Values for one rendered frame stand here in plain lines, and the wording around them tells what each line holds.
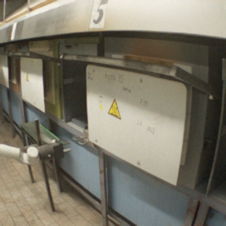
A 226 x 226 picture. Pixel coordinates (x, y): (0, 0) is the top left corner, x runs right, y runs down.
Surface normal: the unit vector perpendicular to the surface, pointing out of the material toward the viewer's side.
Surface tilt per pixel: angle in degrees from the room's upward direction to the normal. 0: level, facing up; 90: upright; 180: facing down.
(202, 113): 90
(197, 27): 80
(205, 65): 90
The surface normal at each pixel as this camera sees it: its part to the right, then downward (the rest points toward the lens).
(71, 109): 0.61, 0.22
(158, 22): -0.79, 0.01
